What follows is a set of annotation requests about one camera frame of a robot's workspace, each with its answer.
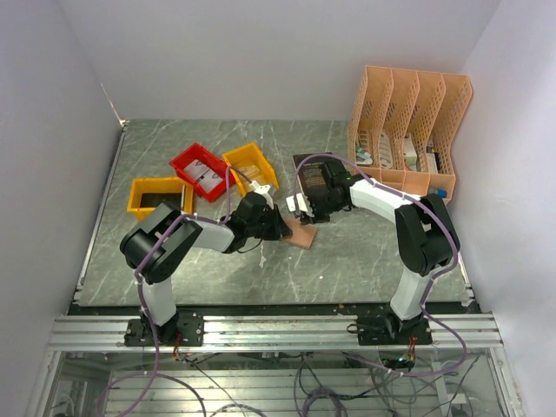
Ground pink leather card holder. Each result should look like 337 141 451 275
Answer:
282 218 318 249

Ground aluminium frame rail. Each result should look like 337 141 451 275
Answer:
47 314 503 353

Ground black book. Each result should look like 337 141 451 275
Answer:
298 152 347 203

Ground red bin with cards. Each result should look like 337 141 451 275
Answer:
169 142 235 202

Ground peach file organizer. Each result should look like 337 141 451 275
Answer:
347 66 473 203

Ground yellow bin with cards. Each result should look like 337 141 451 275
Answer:
222 142 280 189

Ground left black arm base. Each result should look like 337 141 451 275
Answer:
124 310 204 348

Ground tangled floor cables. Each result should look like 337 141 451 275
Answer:
173 347 479 417

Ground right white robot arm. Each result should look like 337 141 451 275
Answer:
294 154 460 346

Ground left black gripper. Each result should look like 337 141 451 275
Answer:
247 204 293 241

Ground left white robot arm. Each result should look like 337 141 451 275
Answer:
120 192 293 347

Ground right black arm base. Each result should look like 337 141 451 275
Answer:
347 314 433 346

